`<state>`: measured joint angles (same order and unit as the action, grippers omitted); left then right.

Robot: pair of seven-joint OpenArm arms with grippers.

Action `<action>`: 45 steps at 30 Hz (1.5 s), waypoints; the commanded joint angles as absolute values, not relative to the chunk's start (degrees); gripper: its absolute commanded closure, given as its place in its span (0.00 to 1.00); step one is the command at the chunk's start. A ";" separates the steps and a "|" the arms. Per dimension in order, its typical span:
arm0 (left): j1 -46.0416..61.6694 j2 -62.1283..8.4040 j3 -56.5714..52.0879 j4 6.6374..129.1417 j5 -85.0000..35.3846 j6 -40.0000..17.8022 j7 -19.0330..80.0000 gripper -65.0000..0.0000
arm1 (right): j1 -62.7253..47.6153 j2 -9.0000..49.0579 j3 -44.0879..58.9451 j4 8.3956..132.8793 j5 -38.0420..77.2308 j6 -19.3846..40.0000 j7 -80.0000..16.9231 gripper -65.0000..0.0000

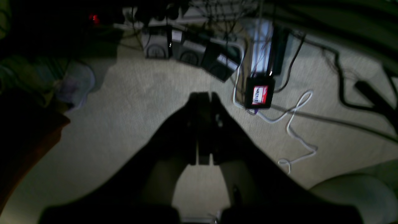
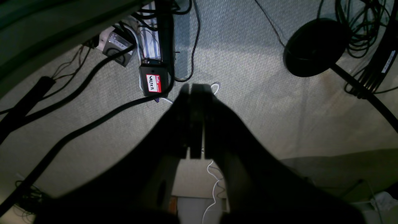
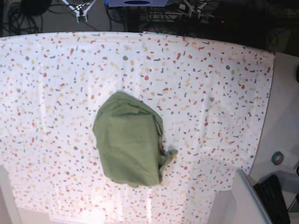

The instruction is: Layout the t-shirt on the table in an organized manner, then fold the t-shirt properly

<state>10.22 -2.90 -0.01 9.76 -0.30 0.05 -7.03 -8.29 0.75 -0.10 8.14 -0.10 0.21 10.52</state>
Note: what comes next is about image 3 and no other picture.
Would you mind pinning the green t-shirt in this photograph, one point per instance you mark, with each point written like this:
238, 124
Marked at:
129, 138

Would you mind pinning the terrazzo patterned tablecloth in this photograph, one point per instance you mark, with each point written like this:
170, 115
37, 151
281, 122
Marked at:
212, 97

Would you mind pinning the blue white box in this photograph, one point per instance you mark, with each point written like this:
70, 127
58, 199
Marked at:
135, 3

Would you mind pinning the white tripod stand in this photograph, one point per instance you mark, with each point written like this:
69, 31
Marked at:
80, 7

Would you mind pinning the green tape roll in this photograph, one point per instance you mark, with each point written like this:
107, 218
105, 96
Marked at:
277, 158

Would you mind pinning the black keyboard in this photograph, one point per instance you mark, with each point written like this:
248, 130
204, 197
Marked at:
270, 194

